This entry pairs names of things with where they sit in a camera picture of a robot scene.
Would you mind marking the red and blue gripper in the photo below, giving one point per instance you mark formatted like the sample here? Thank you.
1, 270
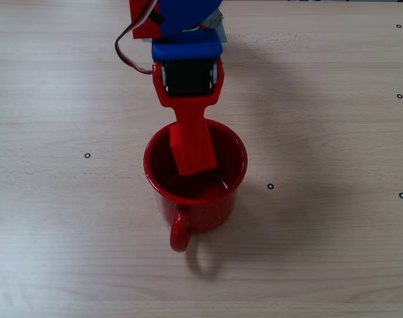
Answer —
188, 79

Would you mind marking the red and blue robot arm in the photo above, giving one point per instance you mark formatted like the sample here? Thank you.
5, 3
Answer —
188, 16

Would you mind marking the red enamel mug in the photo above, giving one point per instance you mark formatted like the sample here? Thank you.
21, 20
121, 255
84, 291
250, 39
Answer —
205, 212

